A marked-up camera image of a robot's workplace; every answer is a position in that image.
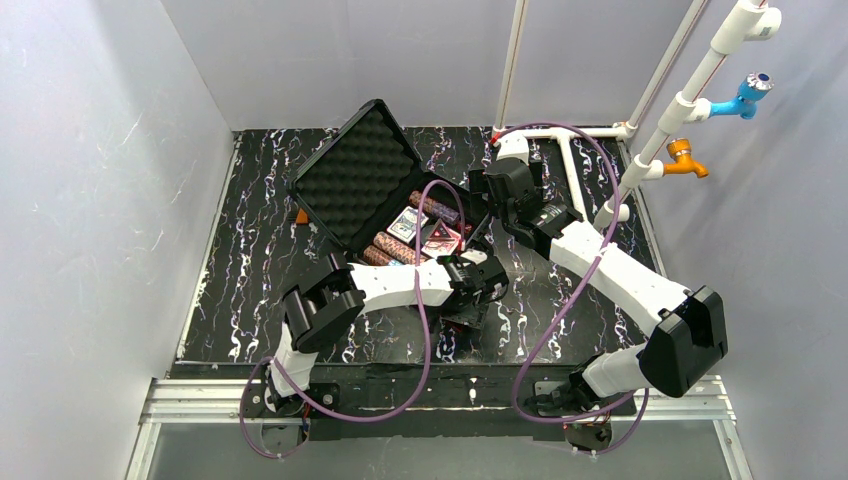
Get brown black chip stack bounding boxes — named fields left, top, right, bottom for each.
left=408, top=190, right=440, bottom=216

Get orange blue chip stack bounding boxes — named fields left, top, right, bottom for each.
left=373, top=232, right=416, bottom=264

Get purple poker chip stack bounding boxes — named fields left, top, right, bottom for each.
left=433, top=204, right=461, bottom=225

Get orange tap valve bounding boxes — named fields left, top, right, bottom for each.
left=663, top=138, right=709, bottom=179

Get red playing card deck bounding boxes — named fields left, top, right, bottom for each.
left=421, top=228, right=461, bottom=259

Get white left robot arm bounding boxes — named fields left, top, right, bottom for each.
left=263, top=250, right=509, bottom=413

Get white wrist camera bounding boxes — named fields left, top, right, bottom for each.
left=460, top=249, right=498, bottom=265
left=493, top=131, right=530, bottom=164

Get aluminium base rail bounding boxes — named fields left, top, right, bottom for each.
left=126, top=372, right=752, bottom=479

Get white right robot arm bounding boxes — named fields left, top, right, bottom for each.
left=468, top=157, right=728, bottom=413

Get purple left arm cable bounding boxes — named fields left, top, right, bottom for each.
left=238, top=178, right=468, bottom=462

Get white pvc pipe frame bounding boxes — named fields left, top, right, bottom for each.
left=490, top=0, right=783, bottom=230

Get black foam-lined poker case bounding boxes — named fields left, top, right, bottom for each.
left=286, top=99, right=496, bottom=308

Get blue playing card deck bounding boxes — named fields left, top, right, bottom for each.
left=386, top=206, right=430, bottom=244

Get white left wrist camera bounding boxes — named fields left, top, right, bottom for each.
left=460, top=249, right=498, bottom=265

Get blue tap valve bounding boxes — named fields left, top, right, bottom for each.
left=709, top=72, right=774, bottom=120

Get red black chip stack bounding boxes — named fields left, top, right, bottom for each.
left=362, top=246, right=403, bottom=266

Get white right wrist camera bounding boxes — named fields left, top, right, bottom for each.
left=493, top=131, right=530, bottom=164

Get all-in triangle button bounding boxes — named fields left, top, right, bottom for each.
left=440, top=308, right=486, bottom=330
left=424, top=219, right=455, bottom=243

